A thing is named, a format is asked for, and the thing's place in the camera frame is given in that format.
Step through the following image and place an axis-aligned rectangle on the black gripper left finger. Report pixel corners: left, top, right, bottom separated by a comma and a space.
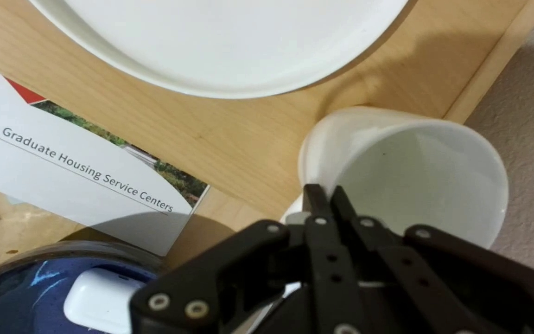
130, 183, 368, 334

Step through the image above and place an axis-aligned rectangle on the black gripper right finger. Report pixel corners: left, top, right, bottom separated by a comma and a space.
331, 187, 534, 334

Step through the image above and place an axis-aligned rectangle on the white mug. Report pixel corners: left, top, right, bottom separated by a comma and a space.
299, 106, 509, 247

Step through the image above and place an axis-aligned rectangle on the wooden tray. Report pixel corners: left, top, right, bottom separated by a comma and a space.
0, 0, 534, 263

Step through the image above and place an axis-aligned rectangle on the dark blue round object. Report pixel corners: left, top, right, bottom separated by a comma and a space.
0, 241, 162, 334

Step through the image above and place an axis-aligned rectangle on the white plate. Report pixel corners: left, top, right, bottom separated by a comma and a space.
30, 0, 416, 100

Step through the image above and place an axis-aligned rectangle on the white brochure with red logo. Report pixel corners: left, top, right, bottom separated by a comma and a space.
0, 74, 206, 256

